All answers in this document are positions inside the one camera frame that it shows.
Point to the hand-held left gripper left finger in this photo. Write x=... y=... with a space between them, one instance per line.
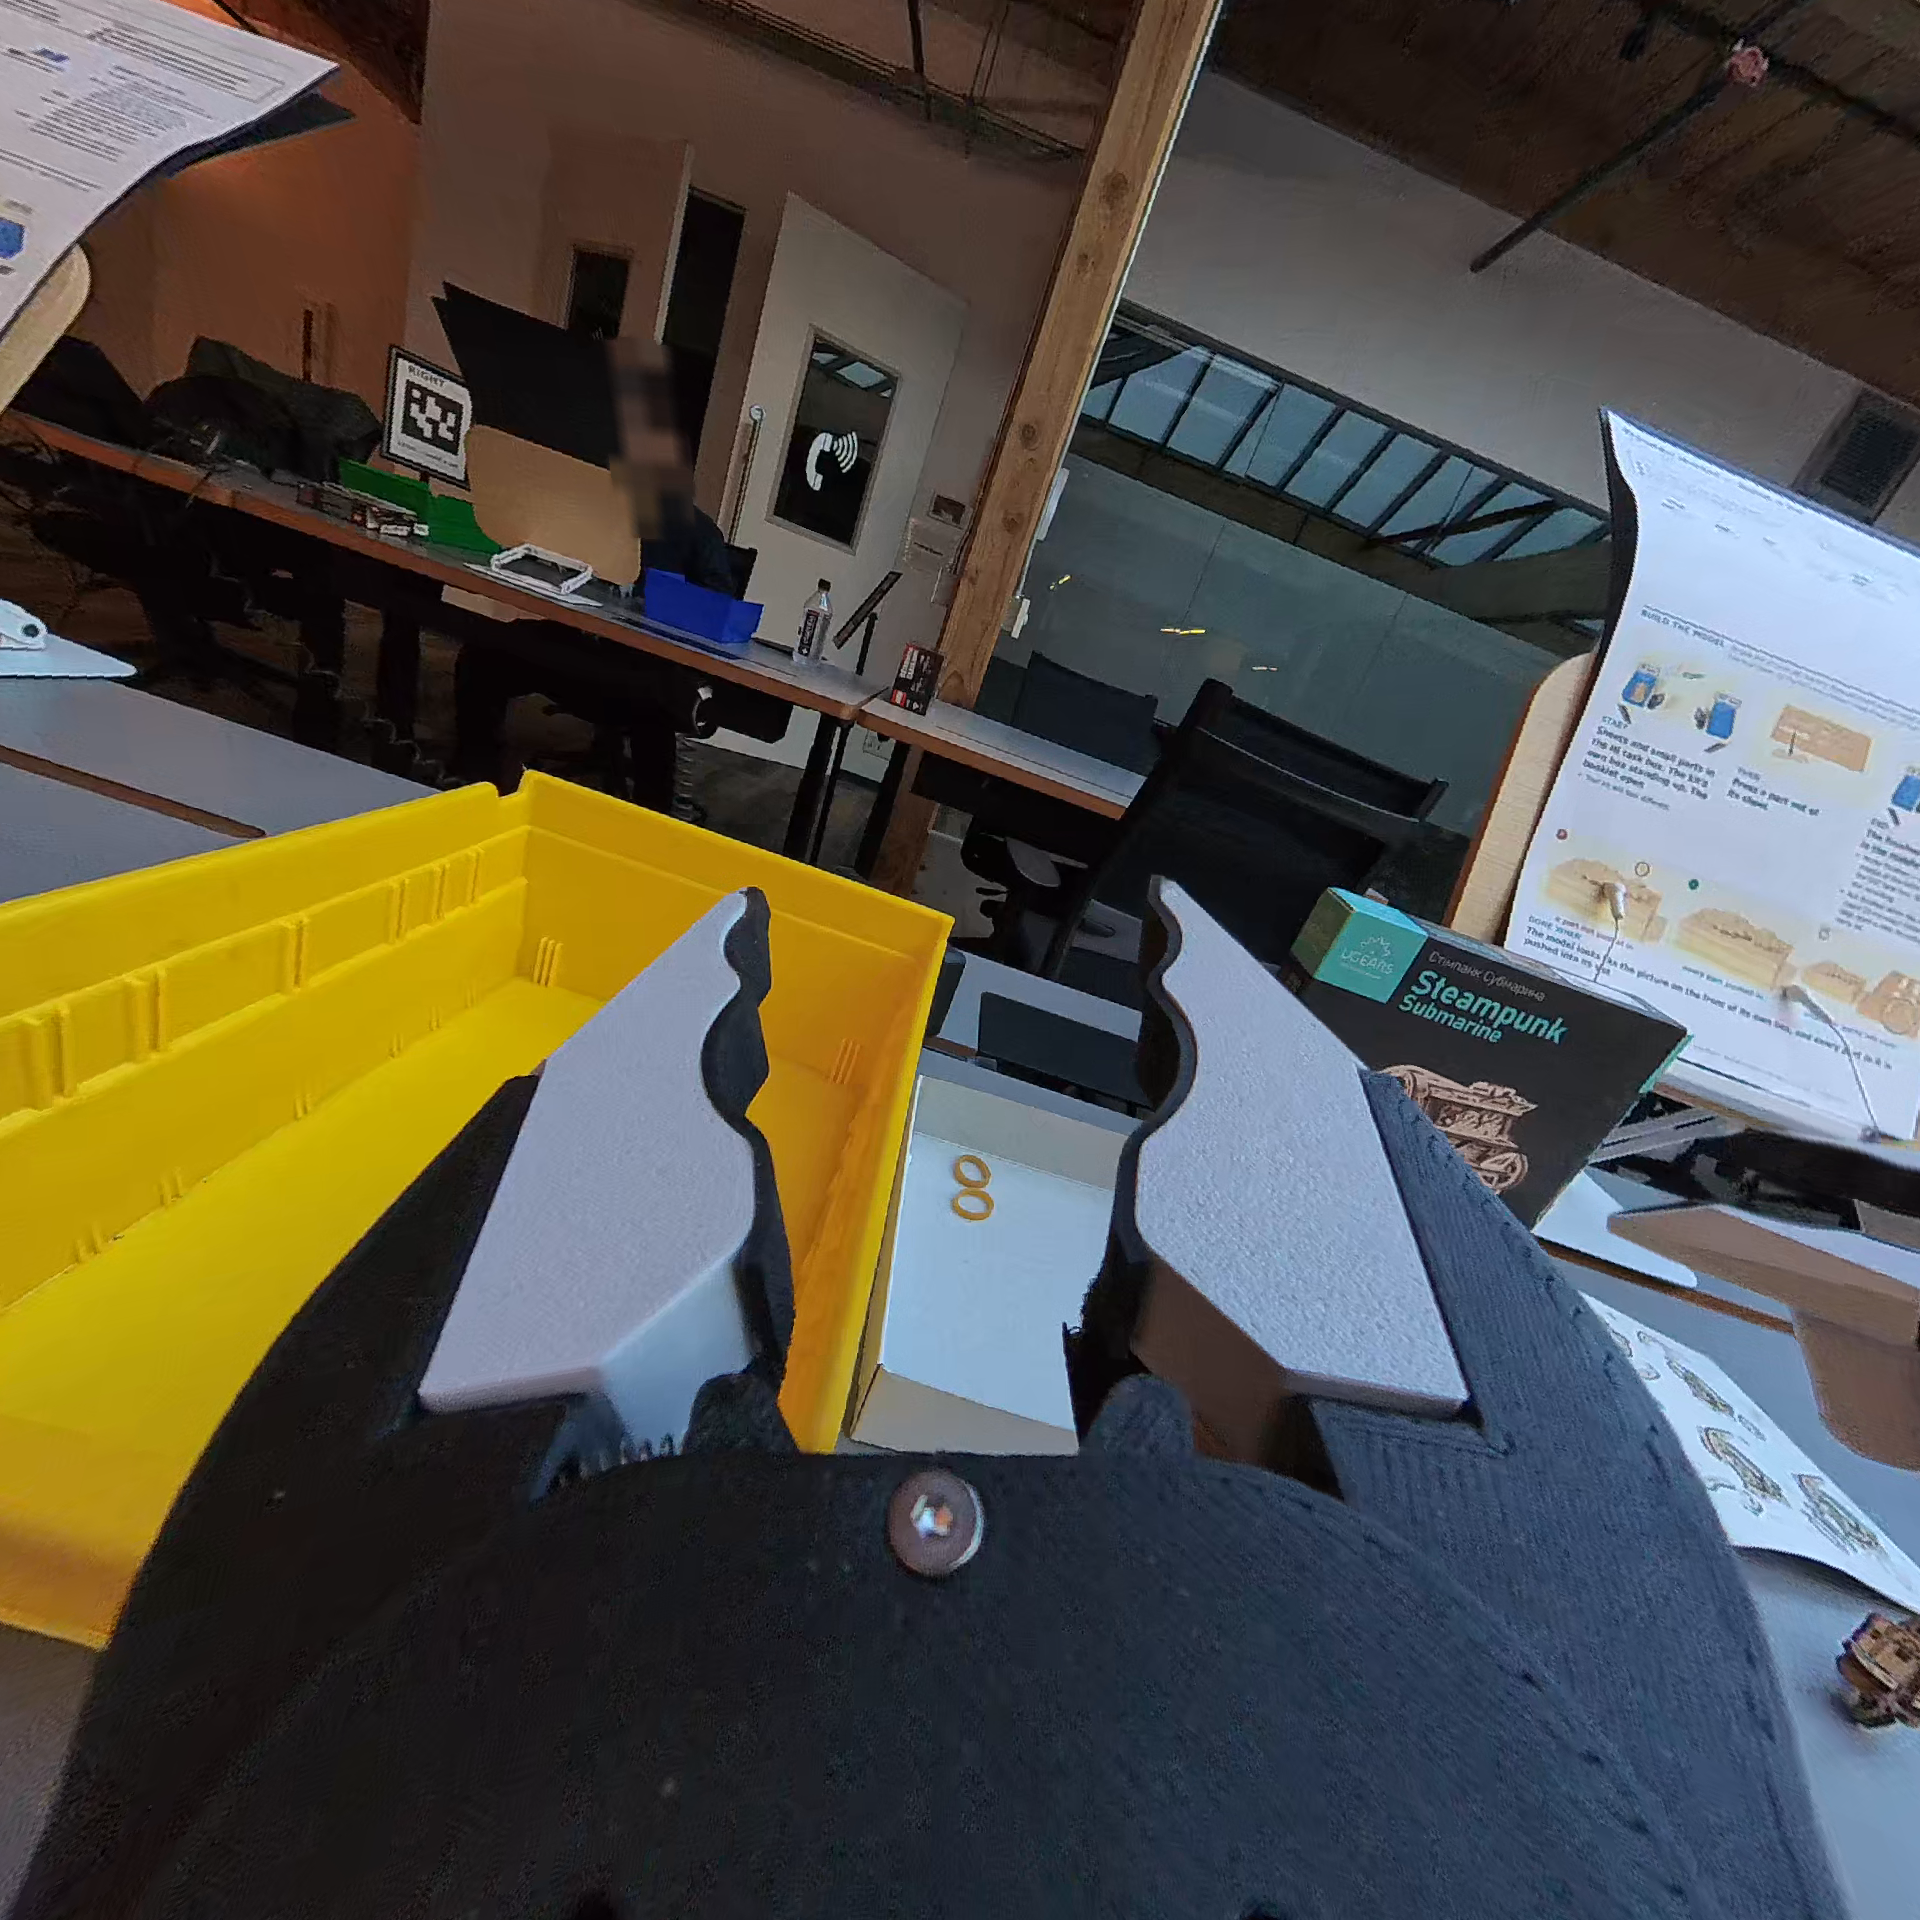
x=596 y=1182

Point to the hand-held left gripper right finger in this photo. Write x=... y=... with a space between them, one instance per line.
x=1293 y=1201

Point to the black model kit box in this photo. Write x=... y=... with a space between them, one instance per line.
x=1478 y=1029

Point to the black flat box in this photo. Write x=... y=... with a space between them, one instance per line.
x=1050 y=1048

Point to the shallow white box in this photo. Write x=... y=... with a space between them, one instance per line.
x=983 y=1318

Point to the yellow plastic bin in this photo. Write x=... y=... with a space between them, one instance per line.
x=271 y=1135

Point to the black office chair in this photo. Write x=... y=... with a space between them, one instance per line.
x=1262 y=844

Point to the wooden sheet stand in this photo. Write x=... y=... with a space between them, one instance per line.
x=1526 y=797

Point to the illustrated assembly booklet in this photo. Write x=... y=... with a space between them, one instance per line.
x=1723 y=1427

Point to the small office table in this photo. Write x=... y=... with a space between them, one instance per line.
x=1020 y=751

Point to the long office table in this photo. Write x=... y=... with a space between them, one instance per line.
x=777 y=684

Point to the blue plastic bin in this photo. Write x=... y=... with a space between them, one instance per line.
x=703 y=616

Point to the small red black box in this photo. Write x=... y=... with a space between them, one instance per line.
x=917 y=684

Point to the clear water bottle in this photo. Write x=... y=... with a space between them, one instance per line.
x=812 y=623

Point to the white flat tray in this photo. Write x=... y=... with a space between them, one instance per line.
x=541 y=573

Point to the brown cardboard sheet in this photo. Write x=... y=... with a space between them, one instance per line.
x=541 y=508

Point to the green plastic bin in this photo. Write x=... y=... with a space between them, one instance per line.
x=434 y=518

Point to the large illustrated instruction sheet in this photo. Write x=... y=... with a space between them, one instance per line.
x=1742 y=644

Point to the white flat panel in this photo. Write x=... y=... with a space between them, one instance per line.
x=57 y=662

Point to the black white printed tag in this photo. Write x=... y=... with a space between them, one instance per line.
x=433 y=413

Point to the black flat panel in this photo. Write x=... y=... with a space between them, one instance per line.
x=524 y=364

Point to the black bag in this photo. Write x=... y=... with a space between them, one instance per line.
x=251 y=413

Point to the white door with window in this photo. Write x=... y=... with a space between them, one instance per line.
x=792 y=364

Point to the pale wooden board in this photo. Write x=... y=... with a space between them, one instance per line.
x=39 y=327

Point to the dark ceiling pipe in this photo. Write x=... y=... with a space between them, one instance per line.
x=1622 y=151

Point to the printed text sheet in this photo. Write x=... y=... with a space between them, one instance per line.
x=102 y=106

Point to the brown wooden bracket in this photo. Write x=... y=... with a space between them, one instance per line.
x=1769 y=1262

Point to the wooden support post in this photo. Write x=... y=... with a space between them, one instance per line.
x=1080 y=303

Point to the wall air vent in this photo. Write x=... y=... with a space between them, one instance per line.
x=1869 y=455

